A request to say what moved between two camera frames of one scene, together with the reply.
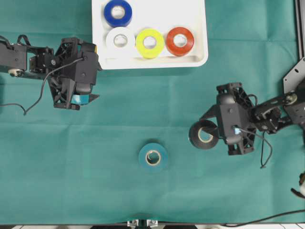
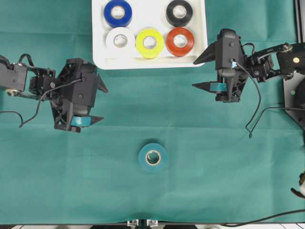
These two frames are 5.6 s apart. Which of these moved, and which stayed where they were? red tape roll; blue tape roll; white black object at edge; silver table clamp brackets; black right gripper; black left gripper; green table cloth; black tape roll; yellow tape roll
Moved: black left gripper; black tape roll; black right gripper
Stayed: blue tape roll; white black object at edge; green table cloth; red tape roll; silver table clamp brackets; yellow tape roll
